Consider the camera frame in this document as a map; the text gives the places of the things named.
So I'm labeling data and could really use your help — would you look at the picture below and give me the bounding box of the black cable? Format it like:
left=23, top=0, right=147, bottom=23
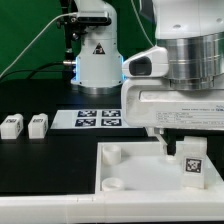
left=0, top=62, right=68, bottom=83

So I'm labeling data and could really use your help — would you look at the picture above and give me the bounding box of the white square table top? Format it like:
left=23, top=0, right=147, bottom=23
left=95, top=141, right=224, bottom=193

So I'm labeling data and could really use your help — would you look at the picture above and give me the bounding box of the grey depth camera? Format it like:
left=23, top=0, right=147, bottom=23
left=76, top=11, right=111, bottom=26

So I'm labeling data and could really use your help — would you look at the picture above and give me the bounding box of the white L-shaped obstacle fence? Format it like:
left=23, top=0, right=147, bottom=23
left=0, top=143, right=224, bottom=224

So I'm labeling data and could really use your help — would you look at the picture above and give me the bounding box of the white camera cable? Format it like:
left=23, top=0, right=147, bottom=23
left=0, top=11, right=79, bottom=79

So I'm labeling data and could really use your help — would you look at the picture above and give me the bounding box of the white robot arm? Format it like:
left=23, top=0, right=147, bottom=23
left=71, top=0, right=224, bottom=152

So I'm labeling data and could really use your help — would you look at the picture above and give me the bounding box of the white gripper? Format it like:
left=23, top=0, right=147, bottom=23
left=121, top=46, right=224, bottom=156

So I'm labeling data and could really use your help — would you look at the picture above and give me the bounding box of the white marker base plate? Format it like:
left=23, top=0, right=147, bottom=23
left=49, top=108, right=128, bottom=131

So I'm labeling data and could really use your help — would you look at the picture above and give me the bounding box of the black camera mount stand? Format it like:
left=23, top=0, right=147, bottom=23
left=57, top=0, right=86, bottom=84

